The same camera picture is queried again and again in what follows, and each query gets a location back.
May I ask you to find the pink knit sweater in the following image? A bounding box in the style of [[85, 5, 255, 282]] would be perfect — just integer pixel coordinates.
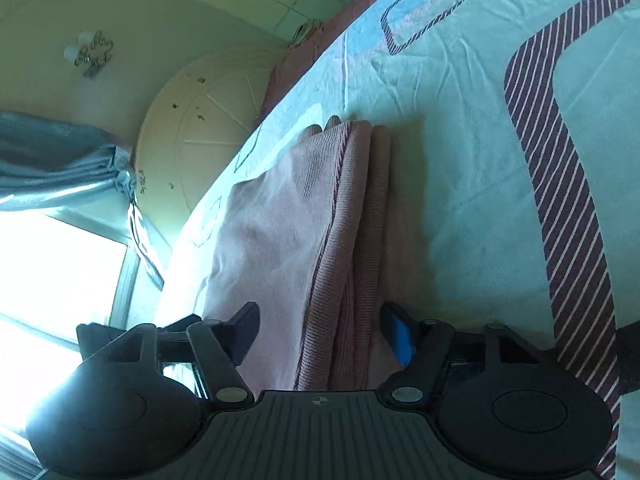
[[197, 116, 402, 392]]

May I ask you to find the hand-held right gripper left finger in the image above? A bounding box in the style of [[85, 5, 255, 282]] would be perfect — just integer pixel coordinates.
[[107, 301, 261, 408]]

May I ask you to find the teal patterned bed sheet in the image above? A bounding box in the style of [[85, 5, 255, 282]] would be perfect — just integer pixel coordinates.
[[154, 0, 640, 480]]

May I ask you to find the window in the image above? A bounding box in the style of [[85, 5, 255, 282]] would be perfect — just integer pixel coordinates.
[[0, 207, 177, 480]]

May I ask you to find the crystal wall lamp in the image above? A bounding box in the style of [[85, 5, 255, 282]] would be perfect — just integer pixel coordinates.
[[63, 30, 115, 80]]

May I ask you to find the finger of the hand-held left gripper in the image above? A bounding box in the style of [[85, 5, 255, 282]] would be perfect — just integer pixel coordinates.
[[76, 313, 204, 362]]

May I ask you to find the stack of papers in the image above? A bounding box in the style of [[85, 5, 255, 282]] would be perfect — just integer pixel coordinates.
[[292, 18, 325, 44]]

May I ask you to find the blue-grey curtain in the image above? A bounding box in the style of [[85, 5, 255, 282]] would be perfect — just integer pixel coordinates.
[[0, 110, 166, 292]]

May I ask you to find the pink bed sheet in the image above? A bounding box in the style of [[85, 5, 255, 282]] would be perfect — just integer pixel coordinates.
[[260, 0, 427, 122]]

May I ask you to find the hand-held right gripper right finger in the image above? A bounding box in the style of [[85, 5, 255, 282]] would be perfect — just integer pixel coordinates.
[[380, 301, 544, 406]]

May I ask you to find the cream round headboard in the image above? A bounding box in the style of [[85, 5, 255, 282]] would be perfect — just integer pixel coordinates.
[[131, 44, 287, 242]]

